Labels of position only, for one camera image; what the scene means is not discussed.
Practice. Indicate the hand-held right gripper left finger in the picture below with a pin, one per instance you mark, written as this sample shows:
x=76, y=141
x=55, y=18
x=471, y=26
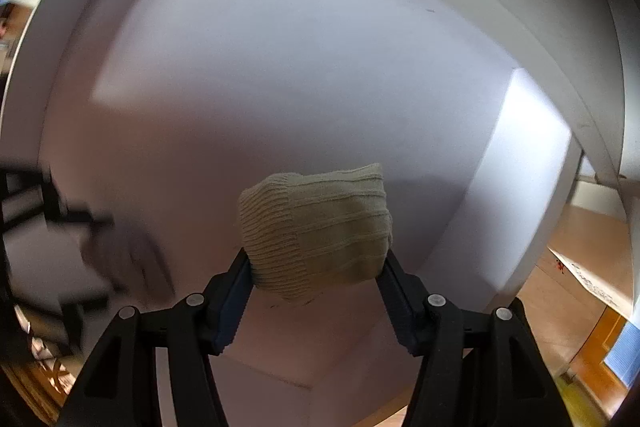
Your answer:
x=232, y=312

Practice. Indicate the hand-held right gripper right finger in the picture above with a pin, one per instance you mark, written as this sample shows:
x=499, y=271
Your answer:
x=400, y=307

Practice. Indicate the white printed sheet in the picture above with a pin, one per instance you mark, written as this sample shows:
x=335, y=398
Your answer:
x=595, y=277

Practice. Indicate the white drawer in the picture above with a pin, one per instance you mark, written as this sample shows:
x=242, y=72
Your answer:
x=300, y=82

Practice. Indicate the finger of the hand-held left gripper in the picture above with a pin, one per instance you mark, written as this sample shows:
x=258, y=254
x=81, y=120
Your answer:
x=120, y=247

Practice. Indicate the blue plaid cloth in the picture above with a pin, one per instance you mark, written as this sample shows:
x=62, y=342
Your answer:
x=625, y=354

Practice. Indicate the cream knit sock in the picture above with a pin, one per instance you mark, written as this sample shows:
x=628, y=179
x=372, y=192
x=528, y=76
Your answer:
x=320, y=232

